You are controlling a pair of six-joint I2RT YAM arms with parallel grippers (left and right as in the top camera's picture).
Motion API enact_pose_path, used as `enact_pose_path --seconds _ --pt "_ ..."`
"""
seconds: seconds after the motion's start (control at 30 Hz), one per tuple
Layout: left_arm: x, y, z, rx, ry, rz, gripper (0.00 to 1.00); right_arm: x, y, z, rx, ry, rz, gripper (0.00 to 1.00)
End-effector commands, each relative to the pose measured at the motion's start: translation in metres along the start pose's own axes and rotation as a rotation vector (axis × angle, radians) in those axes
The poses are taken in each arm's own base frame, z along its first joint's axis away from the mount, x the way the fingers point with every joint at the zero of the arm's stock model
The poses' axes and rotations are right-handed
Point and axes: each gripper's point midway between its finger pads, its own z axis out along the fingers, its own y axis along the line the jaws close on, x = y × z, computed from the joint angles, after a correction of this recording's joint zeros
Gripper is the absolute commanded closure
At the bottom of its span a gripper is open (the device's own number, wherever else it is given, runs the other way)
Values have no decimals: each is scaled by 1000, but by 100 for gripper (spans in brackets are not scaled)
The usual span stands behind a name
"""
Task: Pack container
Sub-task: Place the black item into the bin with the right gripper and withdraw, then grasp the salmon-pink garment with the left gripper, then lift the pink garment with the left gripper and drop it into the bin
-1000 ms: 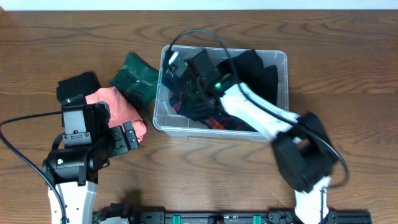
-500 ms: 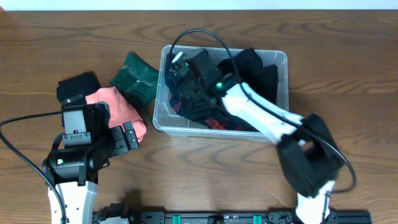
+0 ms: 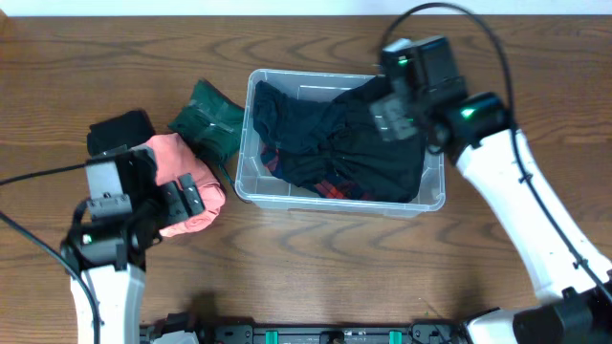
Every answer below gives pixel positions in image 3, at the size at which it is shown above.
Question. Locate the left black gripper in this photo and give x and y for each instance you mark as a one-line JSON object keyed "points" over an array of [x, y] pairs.
{"points": [[175, 210]]}

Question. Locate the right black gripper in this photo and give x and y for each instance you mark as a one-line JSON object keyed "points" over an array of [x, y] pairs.
{"points": [[398, 114]]}

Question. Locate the salmon pink garment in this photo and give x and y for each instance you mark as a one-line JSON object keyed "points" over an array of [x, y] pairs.
{"points": [[175, 159]]}

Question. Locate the black garment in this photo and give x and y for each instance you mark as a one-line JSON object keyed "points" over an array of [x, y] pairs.
{"points": [[130, 129], [386, 171]]}

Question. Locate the red navy plaid shirt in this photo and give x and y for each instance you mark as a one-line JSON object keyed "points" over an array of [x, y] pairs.
{"points": [[331, 186]]}

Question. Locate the dark navy garment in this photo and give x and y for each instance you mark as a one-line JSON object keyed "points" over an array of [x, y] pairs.
{"points": [[295, 125]]}

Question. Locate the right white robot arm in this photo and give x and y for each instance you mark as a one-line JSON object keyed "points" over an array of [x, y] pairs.
{"points": [[570, 277]]}

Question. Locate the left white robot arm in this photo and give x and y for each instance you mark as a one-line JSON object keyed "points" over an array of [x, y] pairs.
{"points": [[111, 231]]}

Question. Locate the clear plastic storage container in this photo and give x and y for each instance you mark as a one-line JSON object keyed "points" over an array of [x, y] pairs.
{"points": [[254, 182]]}

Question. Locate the dark green folded garment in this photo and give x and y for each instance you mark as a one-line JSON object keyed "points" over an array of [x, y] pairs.
{"points": [[210, 124]]}

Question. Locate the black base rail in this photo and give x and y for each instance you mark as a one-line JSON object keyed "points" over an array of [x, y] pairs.
{"points": [[189, 328]]}

